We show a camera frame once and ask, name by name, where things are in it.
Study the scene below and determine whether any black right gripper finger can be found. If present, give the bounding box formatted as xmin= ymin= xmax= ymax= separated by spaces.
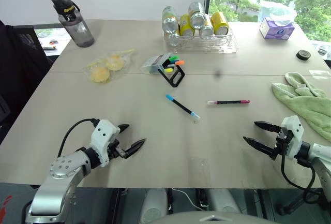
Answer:
xmin=243 ymin=136 xmax=277 ymax=158
xmin=254 ymin=121 xmax=281 ymax=134

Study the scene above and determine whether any purple tissue box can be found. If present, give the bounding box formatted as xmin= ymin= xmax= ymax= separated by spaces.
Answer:
xmin=259 ymin=17 xmax=295 ymax=40

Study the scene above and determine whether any clear plastic bread bag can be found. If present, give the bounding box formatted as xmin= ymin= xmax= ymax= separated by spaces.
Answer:
xmin=82 ymin=49 xmax=136 ymax=84

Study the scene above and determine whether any grey plastic marker holder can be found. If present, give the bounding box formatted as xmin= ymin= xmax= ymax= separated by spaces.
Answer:
xmin=141 ymin=52 xmax=174 ymax=75

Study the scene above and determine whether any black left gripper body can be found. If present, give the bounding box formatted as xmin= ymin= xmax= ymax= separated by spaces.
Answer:
xmin=108 ymin=140 xmax=130 ymax=160

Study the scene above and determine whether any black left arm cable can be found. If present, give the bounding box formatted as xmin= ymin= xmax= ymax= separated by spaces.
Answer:
xmin=57 ymin=118 xmax=99 ymax=157

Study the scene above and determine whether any green towel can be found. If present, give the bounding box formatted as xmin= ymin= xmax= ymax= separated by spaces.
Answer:
xmin=271 ymin=71 xmax=331 ymax=142

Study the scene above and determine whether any black pen pink cap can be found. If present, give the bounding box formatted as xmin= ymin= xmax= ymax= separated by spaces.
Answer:
xmin=207 ymin=99 xmax=251 ymax=106

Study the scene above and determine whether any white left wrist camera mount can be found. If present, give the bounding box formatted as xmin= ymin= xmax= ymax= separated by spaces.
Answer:
xmin=90 ymin=119 xmax=121 ymax=168

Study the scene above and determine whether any grey robot torso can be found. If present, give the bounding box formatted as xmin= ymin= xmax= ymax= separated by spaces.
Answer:
xmin=147 ymin=210 xmax=282 ymax=224

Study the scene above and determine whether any black office chair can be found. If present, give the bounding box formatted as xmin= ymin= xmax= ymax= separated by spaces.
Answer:
xmin=0 ymin=19 xmax=52 ymax=144

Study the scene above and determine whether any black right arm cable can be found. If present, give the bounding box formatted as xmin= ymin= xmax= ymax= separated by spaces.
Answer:
xmin=281 ymin=151 xmax=318 ymax=204

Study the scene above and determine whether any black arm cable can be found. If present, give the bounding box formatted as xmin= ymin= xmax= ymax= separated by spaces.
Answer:
xmin=281 ymin=151 xmax=318 ymax=204
xmin=57 ymin=118 xmax=99 ymax=157

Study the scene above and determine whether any grey rounded robot leg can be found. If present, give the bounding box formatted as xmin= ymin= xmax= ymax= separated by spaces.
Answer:
xmin=139 ymin=189 xmax=169 ymax=223
xmin=206 ymin=188 xmax=244 ymax=213

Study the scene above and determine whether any grey water bottle black lid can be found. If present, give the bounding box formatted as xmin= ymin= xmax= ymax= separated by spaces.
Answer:
xmin=50 ymin=0 xmax=95 ymax=48

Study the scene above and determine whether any black tape roll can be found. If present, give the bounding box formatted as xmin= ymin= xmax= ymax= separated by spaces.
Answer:
xmin=296 ymin=50 xmax=311 ymax=61

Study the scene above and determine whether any thin white cable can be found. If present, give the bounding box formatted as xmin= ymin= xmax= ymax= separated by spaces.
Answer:
xmin=170 ymin=188 xmax=205 ymax=211

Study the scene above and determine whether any small yellow bun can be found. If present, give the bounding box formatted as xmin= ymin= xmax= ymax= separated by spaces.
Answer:
xmin=90 ymin=67 xmax=110 ymax=83
xmin=106 ymin=55 xmax=125 ymax=71

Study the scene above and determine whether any clear plastic drink rack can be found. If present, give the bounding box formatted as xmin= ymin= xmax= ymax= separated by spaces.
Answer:
xmin=163 ymin=31 xmax=240 ymax=54

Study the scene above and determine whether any black pen blue cap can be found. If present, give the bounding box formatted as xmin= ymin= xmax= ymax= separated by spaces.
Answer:
xmin=165 ymin=94 xmax=201 ymax=120

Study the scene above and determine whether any clear plastic drink bottle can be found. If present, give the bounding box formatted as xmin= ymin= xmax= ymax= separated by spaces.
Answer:
xmin=188 ymin=2 xmax=207 ymax=30
xmin=165 ymin=33 xmax=181 ymax=48
xmin=199 ymin=14 xmax=215 ymax=38
xmin=161 ymin=6 xmax=180 ymax=34

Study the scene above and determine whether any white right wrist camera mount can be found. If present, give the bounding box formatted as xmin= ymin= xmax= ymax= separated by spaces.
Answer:
xmin=281 ymin=115 xmax=303 ymax=160

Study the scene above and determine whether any black chair base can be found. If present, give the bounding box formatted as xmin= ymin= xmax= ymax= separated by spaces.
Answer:
xmin=275 ymin=190 xmax=321 ymax=216

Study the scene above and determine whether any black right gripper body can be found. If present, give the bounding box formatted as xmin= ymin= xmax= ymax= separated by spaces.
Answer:
xmin=269 ymin=126 xmax=294 ymax=161

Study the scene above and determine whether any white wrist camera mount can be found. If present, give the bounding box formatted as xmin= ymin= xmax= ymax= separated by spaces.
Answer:
xmin=90 ymin=119 xmax=121 ymax=168
xmin=281 ymin=115 xmax=303 ymax=160

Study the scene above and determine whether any black metal stand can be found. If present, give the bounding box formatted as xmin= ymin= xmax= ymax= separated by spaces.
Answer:
xmin=157 ymin=65 xmax=186 ymax=88

